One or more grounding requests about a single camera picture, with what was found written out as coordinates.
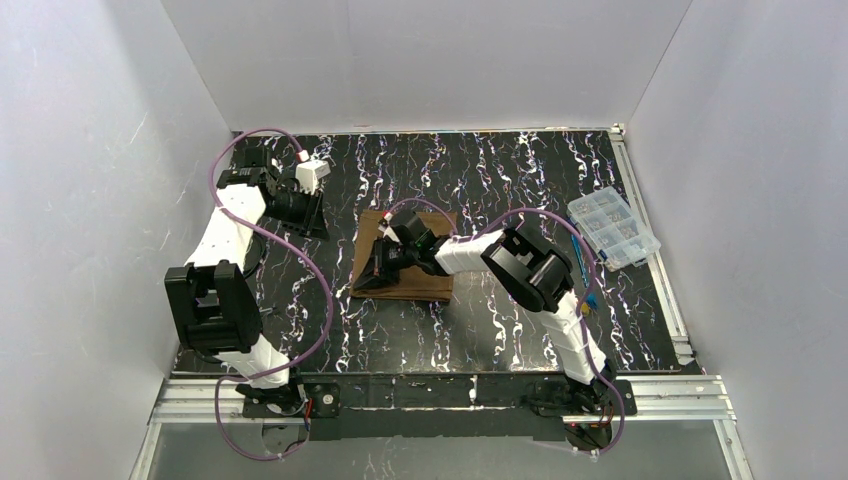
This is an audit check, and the brown woven cloth napkin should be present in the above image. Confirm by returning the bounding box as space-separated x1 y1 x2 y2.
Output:
349 209 460 304

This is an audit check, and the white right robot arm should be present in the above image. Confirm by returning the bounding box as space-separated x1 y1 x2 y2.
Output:
353 211 623 411

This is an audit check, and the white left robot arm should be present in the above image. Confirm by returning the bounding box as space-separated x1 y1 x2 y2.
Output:
164 147 330 415

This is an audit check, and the clear plastic compartment box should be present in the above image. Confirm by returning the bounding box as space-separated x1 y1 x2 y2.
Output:
567 187 661 271

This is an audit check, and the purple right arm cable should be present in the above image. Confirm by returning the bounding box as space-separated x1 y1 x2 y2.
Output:
380 197 627 458

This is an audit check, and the blue handled utensil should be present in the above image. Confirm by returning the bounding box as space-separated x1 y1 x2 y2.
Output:
571 235 598 316

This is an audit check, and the aluminium side rail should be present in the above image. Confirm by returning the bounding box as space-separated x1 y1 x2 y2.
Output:
609 123 695 365

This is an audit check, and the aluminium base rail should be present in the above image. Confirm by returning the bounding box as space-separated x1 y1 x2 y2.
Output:
151 373 736 443

